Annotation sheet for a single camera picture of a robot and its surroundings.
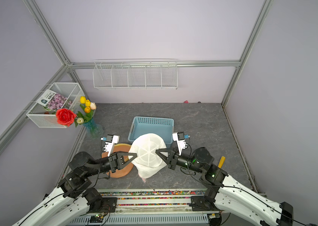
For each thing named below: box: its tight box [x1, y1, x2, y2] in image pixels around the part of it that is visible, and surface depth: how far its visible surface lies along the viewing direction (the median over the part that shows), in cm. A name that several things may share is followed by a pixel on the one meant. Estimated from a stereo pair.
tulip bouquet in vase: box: [74, 96, 104, 139], surface depth 84 cm
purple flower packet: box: [36, 88, 73, 112], surface depth 75 cm
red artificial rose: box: [55, 108, 78, 127], surface depth 67 cm
